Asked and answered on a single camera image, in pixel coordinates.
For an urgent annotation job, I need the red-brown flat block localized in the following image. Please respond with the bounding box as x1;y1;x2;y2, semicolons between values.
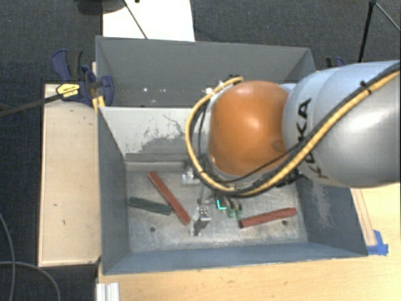
238;207;298;230
147;171;192;226

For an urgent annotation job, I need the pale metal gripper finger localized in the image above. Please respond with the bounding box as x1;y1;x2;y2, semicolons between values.
182;161;201;186
189;205;212;236

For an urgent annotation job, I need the dark green flat block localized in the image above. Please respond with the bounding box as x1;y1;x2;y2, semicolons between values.
127;196;173;217

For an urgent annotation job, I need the grey metal bin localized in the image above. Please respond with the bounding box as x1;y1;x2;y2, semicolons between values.
95;35;369;276

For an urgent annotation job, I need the pale wood board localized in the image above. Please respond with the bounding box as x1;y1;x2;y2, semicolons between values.
37;83;102;268

